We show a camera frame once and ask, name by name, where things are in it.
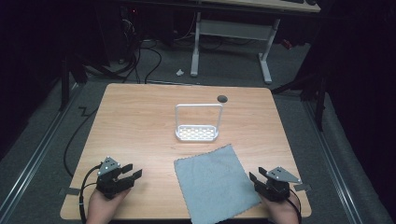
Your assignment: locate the thin black floor cable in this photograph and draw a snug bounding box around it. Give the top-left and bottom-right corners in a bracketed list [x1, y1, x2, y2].
[63, 105, 99, 179]

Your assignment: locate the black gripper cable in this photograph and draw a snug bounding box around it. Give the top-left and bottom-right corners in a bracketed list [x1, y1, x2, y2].
[286, 188, 304, 224]
[78, 163, 103, 224]

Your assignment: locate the black cable bundle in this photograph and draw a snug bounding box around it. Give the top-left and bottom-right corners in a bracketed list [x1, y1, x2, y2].
[120, 18, 163, 85]

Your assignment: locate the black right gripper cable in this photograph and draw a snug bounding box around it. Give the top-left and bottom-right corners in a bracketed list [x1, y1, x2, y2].
[286, 188, 304, 224]

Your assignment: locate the black metal stand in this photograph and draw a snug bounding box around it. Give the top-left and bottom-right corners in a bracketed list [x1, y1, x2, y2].
[58, 54, 90, 112]
[270, 73, 329, 133]

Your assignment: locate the person's left hand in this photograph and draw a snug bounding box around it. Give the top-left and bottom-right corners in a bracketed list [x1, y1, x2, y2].
[86, 187, 132, 224]

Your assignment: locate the grey cloth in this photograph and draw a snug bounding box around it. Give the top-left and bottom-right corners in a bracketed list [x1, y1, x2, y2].
[173, 143, 262, 224]

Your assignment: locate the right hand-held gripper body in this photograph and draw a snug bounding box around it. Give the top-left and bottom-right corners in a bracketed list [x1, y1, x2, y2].
[253, 166, 303, 203]

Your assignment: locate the person's right hand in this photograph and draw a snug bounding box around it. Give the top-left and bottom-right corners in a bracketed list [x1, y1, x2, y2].
[261, 191, 301, 224]

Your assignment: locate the white rack with handle frame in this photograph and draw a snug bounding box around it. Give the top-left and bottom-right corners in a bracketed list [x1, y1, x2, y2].
[174, 103, 224, 143]

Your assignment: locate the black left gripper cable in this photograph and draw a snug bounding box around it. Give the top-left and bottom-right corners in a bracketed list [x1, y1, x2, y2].
[78, 163, 103, 224]

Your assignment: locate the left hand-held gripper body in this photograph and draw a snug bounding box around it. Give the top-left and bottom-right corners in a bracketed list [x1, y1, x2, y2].
[95, 156, 135, 201]

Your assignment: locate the white-legged desk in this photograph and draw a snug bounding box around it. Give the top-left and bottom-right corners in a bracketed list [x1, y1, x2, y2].
[190, 0, 322, 85]

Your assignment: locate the metal floor rail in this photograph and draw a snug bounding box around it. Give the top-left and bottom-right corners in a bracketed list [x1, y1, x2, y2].
[0, 81, 84, 216]
[302, 100, 364, 224]

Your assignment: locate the dark computer tower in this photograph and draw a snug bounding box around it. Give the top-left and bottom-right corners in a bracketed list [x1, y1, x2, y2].
[119, 5, 142, 64]

